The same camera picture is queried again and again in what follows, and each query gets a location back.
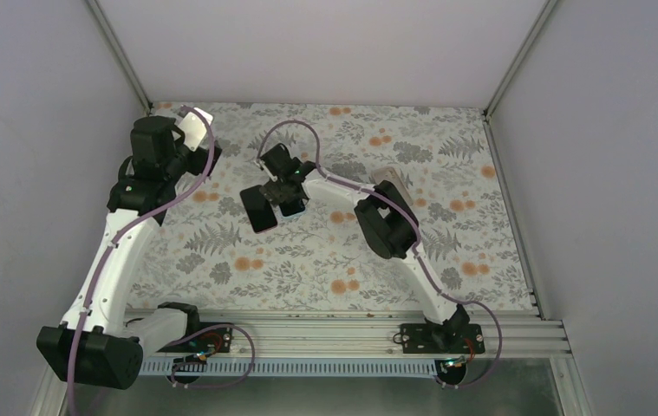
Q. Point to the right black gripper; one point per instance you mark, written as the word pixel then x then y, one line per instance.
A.
pixel 275 194

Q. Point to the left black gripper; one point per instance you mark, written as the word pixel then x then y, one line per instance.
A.
pixel 199 161

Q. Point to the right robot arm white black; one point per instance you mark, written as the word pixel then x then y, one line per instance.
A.
pixel 389 227

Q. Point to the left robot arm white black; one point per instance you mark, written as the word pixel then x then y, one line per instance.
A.
pixel 94 344

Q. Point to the floral patterned table mat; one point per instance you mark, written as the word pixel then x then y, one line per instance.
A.
pixel 208 255

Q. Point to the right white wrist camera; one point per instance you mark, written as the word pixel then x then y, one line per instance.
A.
pixel 261 164

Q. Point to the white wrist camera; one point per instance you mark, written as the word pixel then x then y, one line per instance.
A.
pixel 192 125
pixel 261 164

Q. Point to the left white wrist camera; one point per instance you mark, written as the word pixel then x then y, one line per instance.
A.
pixel 192 125

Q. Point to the aluminium rail base frame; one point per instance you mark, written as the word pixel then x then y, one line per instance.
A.
pixel 347 363

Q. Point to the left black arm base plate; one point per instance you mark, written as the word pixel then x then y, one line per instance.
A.
pixel 212 338

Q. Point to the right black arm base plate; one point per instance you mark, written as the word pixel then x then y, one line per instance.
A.
pixel 420 340

